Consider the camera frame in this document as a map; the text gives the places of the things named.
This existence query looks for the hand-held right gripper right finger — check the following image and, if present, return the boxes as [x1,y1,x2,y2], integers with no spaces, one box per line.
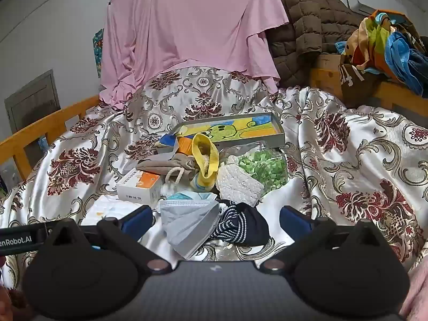
[259,206,390,272]

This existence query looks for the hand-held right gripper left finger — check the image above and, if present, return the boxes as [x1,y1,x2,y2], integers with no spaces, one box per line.
[40,205,173,272]

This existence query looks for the white printed cloth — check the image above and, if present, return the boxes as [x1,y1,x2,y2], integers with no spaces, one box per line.
[80,194,156,226]

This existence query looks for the navy striped sock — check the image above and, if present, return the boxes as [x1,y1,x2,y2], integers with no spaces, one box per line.
[209,199,271,246]

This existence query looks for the grey face mask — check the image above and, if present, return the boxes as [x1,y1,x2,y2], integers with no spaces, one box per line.
[160,198,225,259]

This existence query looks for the blue face mask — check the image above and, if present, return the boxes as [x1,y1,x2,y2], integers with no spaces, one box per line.
[165,190,218,203]

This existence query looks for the orange cloth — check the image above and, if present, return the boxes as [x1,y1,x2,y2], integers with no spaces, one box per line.
[177,137,194,156]

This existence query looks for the grey tray with colourful picture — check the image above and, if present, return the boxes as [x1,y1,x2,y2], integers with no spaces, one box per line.
[156,112,285,154]

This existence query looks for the white and orange box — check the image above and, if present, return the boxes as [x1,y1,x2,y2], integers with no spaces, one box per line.
[116,169,164,208]

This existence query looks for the clear bag of green pieces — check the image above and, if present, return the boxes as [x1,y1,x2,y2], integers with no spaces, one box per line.
[221,142,289,198]

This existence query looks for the white foam piece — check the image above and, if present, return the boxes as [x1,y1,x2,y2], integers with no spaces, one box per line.
[216,155,265,206]

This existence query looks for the blue and white cloth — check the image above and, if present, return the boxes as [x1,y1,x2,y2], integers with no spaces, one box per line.
[156,133,181,154]

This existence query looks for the yellow sock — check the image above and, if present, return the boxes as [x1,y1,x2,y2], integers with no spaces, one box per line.
[190,133,221,191]

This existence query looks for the patterned satin blanket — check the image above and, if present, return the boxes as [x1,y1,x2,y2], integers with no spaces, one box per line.
[0,67,428,291]

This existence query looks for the cardboard box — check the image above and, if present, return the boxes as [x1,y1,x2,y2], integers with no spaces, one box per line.
[309,68,428,109]

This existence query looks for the blue denim clothes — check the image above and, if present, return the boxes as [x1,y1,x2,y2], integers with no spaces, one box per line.
[384,32,428,97]

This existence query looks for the colourful printed cloth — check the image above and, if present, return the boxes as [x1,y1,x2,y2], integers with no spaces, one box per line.
[336,9,418,74]

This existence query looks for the pink cloth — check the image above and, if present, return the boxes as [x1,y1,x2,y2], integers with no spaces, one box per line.
[100,0,290,111]

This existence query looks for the brown quilted jacket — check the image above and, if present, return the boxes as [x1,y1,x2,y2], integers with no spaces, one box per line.
[266,0,365,89]

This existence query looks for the wooden bed rail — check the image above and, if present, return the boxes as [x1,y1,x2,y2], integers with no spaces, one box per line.
[0,95,101,181]

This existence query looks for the grey wall panel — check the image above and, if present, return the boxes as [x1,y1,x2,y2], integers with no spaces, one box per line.
[4,70,61,134]

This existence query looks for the colourful wall poster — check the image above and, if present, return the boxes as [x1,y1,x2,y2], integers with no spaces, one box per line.
[92,28,105,77]

